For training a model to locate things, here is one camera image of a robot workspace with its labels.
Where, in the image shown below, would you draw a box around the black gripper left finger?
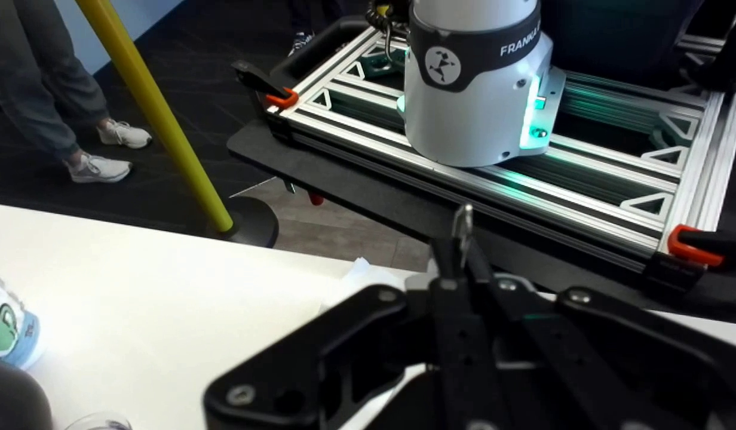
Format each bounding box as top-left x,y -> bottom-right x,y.
204,236 -> 471,430

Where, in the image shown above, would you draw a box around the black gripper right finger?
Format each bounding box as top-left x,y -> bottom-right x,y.
461,236 -> 736,430

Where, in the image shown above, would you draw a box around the black orange bar clamp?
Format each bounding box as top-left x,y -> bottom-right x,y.
665,221 -> 736,276
229,58 -> 305,116

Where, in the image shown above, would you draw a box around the black round pole base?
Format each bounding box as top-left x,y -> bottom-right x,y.
182,193 -> 282,251

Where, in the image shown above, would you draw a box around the yellow pole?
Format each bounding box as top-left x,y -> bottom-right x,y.
75,0 -> 238,234

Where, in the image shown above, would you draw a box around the white sneaker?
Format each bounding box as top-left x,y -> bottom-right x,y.
91,116 -> 155,154
62,148 -> 137,189

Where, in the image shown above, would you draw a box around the black metal mug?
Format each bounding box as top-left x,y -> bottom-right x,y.
0,357 -> 57,430

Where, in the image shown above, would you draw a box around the upright printed paper cup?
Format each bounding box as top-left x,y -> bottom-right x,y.
0,265 -> 43,373

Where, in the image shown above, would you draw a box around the person legs grey trousers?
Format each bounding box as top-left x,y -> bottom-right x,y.
0,0 -> 113,160

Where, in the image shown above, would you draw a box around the aluminium profile frame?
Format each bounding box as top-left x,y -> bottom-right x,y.
264,21 -> 736,259

